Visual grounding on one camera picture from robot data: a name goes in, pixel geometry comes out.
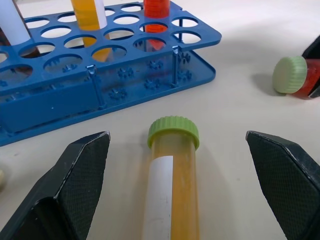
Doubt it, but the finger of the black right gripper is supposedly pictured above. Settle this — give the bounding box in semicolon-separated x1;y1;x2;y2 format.
301;34;320;61
308;86;320;100

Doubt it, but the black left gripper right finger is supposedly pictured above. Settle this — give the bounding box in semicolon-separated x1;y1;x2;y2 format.
245;130;320;240

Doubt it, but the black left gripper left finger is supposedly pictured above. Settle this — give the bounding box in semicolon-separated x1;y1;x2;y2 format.
0;130;111;240

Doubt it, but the red test tube green cap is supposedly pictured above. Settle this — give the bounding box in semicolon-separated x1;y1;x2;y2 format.
271;55;320;100

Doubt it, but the blue test tube rack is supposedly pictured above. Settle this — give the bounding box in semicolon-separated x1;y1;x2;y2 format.
0;1;223;148

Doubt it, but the yellow test tube green cap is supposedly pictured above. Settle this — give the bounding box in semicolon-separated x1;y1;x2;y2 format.
141;115;201;240

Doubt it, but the yellow test tube white label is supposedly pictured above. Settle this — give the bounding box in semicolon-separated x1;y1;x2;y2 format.
70;0;113;63

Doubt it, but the red orange test tube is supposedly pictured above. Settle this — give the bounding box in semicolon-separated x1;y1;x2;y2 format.
143;0;171;53

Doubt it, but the brown test tube white label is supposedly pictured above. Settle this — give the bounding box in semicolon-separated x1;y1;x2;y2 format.
0;0;41;59

